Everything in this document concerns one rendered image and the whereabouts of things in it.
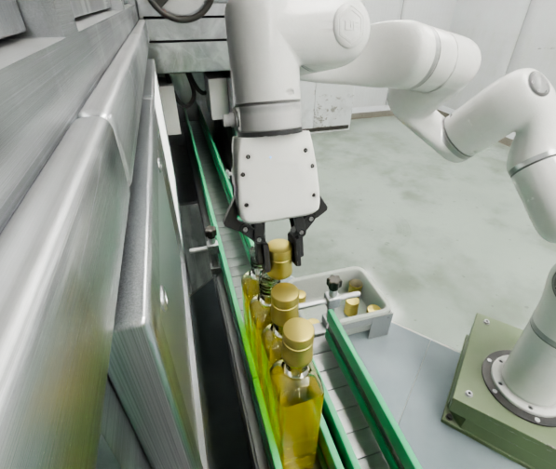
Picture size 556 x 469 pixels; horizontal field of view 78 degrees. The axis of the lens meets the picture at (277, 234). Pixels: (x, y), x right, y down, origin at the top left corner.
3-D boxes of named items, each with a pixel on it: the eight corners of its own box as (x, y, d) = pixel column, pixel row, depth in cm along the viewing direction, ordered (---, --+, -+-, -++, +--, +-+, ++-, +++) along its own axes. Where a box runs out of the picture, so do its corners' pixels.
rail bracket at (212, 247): (193, 271, 88) (185, 227, 80) (220, 266, 89) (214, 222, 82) (195, 281, 85) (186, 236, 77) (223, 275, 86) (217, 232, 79)
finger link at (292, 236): (293, 219, 43) (296, 267, 45) (317, 215, 43) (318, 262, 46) (285, 212, 46) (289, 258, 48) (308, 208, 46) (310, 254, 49)
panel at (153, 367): (166, 180, 107) (142, 59, 88) (176, 180, 108) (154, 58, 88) (188, 547, 36) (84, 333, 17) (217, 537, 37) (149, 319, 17)
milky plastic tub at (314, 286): (283, 302, 95) (283, 279, 90) (357, 287, 100) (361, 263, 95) (305, 355, 82) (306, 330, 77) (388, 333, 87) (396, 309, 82)
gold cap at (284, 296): (267, 309, 45) (266, 284, 42) (292, 303, 46) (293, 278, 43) (275, 330, 42) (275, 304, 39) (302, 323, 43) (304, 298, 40)
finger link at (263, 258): (240, 227, 41) (247, 277, 43) (266, 223, 42) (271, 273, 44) (236, 220, 44) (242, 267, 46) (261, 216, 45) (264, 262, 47)
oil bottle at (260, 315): (252, 374, 63) (246, 289, 51) (281, 366, 65) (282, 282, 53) (260, 402, 59) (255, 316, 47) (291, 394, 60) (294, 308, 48)
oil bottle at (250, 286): (246, 349, 68) (238, 265, 56) (273, 341, 69) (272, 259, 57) (252, 373, 64) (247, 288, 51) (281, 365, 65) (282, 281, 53)
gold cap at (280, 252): (263, 265, 48) (263, 240, 46) (287, 261, 49) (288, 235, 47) (270, 282, 45) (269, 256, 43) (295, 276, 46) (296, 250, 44)
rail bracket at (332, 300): (278, 328, 71) (278, 284, 64) (351, 312, 75) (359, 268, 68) (281, 341, 69) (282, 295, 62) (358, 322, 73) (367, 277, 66)
